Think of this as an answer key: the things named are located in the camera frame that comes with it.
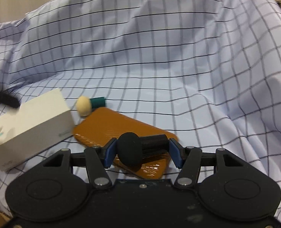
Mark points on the white cardboard box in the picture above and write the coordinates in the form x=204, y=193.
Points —
x=36, y=123

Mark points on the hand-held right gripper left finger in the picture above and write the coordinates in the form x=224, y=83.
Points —
x=110, y=152

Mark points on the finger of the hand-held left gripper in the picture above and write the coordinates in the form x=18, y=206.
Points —
x=7, y=99

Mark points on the beige wooden ball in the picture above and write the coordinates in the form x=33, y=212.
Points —
x=83, y=106

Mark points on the checked light blue sheet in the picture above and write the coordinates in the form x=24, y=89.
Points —
x=154, y=52

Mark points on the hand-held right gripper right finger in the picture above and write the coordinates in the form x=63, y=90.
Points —
x=176, y=153

